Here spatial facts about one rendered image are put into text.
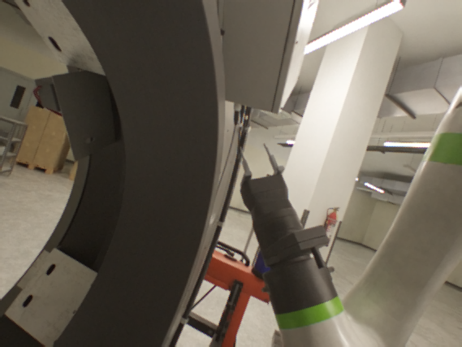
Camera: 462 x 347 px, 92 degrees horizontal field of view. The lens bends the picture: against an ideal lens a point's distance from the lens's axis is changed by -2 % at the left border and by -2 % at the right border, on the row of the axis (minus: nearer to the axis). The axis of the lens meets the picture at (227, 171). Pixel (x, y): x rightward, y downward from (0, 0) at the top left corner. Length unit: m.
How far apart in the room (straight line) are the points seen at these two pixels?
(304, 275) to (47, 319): 0.60
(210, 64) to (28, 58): 9.54
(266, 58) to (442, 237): 0.36
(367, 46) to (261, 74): 3.52
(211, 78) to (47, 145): 6.46
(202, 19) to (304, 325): 0.36
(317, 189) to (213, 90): 2.92
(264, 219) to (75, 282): 0.52
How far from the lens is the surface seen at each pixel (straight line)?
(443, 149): 0.44
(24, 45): 9.91
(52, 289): 0.76
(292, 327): 0.35
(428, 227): 0.42
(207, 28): 0.28
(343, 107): 3.43
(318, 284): 0.34
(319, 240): 0.31
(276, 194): 0.38
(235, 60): 0.43
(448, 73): 4.52
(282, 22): 0.39
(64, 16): 0.50
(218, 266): 1.24
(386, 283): 0.43
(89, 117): 0.65
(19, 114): 9.56
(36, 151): 6.77
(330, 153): 3.26
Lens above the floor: 1.38
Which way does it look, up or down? 1 degrees up
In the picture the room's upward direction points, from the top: 19 degrees clockwise
